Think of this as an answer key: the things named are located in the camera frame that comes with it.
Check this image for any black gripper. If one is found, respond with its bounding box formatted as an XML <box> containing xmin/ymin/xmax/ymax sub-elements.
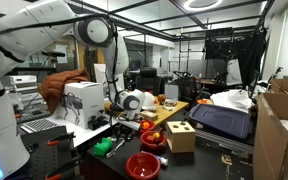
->
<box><xmin>112</xmin><ymin>124</ymin><xmax>136</xmax><ymax>147</ymax></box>

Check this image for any silver metal fork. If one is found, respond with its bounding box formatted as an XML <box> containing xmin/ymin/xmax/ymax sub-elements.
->
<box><xmin>105</xmin><ymin>139</ymin><xmax>127</xmax><ymax>159</ymax></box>

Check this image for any red bowl holding orange ball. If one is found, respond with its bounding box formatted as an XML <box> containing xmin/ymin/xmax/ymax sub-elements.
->
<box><xmin>137</xmin><ymin>119</ymin><xmax>157</xmax><ymax>135</ymax></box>

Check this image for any red bowl holding toys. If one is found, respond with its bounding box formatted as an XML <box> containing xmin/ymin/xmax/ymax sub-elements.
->
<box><xmin>139</xmin><ymin>130</ymin><xmax>168</xmax><ymax>150</ymax></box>

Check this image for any empty red bowl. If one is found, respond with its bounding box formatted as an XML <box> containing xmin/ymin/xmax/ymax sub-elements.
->
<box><xmin>125</xmin><ymin>151</ymin><xmax>162</xmax><ymax>180</ymax></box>

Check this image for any green toy block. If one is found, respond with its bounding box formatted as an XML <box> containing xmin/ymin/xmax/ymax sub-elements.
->
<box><xmin>93</xmin><ymin>137</ymin><xmax>114</xmax><ymax>157</ymax></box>

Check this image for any black controller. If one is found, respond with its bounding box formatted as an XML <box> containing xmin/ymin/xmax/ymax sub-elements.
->
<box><xmin>87</xmin><ymin>114</ymin><xmax>110</xmax><ymax>131</ymax></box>

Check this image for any white table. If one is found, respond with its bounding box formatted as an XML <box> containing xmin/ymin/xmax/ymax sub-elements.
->
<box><xmin>20</xmin><ymin>113</ymin><xmax>122</xmax><ymax>148</ymax></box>

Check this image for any small cardboard box white label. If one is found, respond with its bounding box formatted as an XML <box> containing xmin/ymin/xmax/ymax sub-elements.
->
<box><xmin>139</xmin><ymin>110</ymin><xmax>159</xmax><ymax>122</ymax></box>

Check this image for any white blue toothpaste tube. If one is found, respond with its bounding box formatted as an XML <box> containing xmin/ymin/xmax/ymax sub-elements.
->
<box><xmin>140</xmin><ymin>150</ymin><xmax>169</xmax><ymax>167</ymax></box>

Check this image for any white robot dog box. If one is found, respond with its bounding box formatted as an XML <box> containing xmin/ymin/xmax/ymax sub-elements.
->
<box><xmin>56</xmin><ymin>81</ymin><xmax>106</xmax><ymax>130</ymax></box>

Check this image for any wooden shape sorter box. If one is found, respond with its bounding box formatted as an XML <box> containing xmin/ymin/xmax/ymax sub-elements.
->
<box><xmin>165</xmin><ymin>120</ymin><xmax>196</xmax><ymax>154</ymax></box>

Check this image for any orange black clamp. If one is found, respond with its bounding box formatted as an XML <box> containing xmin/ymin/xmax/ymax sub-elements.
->
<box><xmin>44</xmin><ymin>155</ymin><xmax>83</xmax><ymax>180</ymax></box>
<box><xmin>46</xmin><ymin>132</ymin><xmax>77</xmax><ymax>147</ymax></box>

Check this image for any wooden desk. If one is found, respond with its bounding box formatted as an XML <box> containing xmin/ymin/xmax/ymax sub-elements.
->
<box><xmin>103</xmin><ymin>90</ymin><xmax>190</xmax><ymax>126</ymax></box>

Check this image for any clear plastic container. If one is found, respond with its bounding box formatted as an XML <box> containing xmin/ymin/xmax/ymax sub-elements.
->
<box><xmin>163</xmin><ymin>98</ymin><xmax>178</xmax><ymax>111</ymax></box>

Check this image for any black office chair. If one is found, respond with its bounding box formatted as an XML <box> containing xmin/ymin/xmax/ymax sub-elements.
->
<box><xmin>135</xmin><ymin>67</ymin><xmax>163</xmax><ymax>96</ymax></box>

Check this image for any black perforated metal panel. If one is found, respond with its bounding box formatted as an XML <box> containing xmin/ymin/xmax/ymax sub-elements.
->
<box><xmin>18</xmin><ymin>125</ymin><xmax>85</xmax><ymax>180</ymax></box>

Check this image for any silver laptop keyboard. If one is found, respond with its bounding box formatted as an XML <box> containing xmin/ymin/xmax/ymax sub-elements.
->
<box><xmin>20</xmin><ymin>118</ymin><xmax>60</xmax><ymax>134</ymax></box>

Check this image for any black mesh chair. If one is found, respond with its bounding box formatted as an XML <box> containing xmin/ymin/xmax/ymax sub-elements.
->
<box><xmin>173</xmin><ymin>70</ymin><xmax>202</xmax><ymax>103</ymax></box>

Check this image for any brown puffer jacket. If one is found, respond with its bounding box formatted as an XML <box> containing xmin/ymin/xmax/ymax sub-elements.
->
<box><xmin>38</xmin><ymin>68</ymin><xmax>92</xmax><ymax>115</ymax></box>

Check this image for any white printer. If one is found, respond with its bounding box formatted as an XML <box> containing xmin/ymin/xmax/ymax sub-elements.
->
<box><xmin>9</xmin><ymin>74</ymin><xmax>40</xmax><ymax>106</ymax></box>

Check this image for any round ceiling light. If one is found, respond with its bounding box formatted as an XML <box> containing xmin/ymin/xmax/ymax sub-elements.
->
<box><xmin>183</xmin><ymin>0</ymin><xmax>224</xmax><ymax>13</ymax></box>

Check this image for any large brown cardboard box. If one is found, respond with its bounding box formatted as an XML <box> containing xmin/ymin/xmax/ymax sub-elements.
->
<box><xmin>252</xmin><ymin>92</ymin><xmax>288</xmax><ymax>180</ymax></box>

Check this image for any black curtain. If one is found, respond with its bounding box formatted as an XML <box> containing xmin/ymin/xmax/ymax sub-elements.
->
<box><xmin>204</xmin><ymin>28</ymin><xmax>268</xmax><ymax>89</ymax></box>

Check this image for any small open cardboard box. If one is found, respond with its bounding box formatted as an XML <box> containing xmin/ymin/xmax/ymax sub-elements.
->
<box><xmin>270</xmin><ymin>78</ymin><xmax>288</xmax><ymax>95</ymax></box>

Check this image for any black camera on stand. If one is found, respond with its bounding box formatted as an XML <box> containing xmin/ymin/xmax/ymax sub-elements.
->
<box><xmin>41</xmin><ymin>49</ymin><xmax>67</xmax><ymax>73</ymax></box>

